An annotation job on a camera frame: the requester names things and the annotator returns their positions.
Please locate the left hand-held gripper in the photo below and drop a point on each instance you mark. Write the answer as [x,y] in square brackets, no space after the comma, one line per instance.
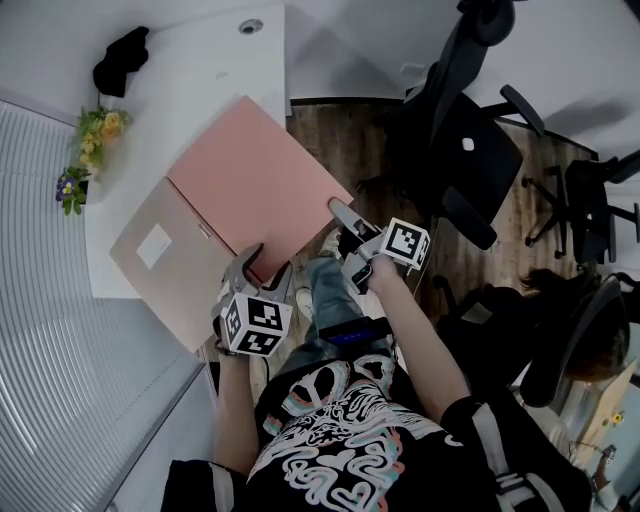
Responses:
[255,325]

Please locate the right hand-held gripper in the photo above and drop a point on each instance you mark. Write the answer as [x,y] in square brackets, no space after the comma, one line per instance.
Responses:
[405,242]

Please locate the beige file box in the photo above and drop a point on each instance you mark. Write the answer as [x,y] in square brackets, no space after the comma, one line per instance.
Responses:
[170,285]

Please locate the pink file box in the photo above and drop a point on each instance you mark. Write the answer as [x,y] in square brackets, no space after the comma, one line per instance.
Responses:
[255,175]

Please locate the person's right forearm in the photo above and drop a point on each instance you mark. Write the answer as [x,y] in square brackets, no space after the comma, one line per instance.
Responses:
[420,340]

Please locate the person's left forearm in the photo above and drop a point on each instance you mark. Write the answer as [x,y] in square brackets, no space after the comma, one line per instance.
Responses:
[237,415]

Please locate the white shoe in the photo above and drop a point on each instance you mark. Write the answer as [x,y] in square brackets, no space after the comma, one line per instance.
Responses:
[305,302]
[331,244]

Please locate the blue jeans leg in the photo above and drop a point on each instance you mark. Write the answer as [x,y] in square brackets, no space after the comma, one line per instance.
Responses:
[330,295]

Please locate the black device with blue screen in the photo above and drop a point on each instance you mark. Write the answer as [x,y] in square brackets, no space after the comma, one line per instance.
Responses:
[350,332]

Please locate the black office chair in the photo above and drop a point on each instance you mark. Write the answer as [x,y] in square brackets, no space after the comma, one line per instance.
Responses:
[590,205]
[460,150]
[590,320]

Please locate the small white object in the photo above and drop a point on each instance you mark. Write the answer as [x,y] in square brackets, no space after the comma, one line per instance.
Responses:
[467,144]

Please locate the black printed T-shirt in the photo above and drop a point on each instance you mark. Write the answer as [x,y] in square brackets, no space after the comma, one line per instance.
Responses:
[350,450]

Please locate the purple flower potted plant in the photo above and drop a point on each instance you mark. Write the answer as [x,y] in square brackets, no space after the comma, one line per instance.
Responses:
[72,190]

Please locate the white window blinds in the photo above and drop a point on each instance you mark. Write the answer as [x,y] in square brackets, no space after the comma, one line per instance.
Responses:
[60,350]

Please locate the yellow flower bouquet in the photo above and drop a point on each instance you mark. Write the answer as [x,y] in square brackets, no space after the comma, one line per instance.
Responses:
[102,132]

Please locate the black cloth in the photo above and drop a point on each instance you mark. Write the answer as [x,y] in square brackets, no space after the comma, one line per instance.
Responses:
[120,65]

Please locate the cardboard panel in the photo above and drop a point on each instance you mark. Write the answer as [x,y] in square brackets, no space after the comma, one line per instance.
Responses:
[610,410]

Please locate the white wall socket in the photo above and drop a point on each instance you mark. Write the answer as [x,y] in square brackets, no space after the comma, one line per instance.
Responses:
[412,69]

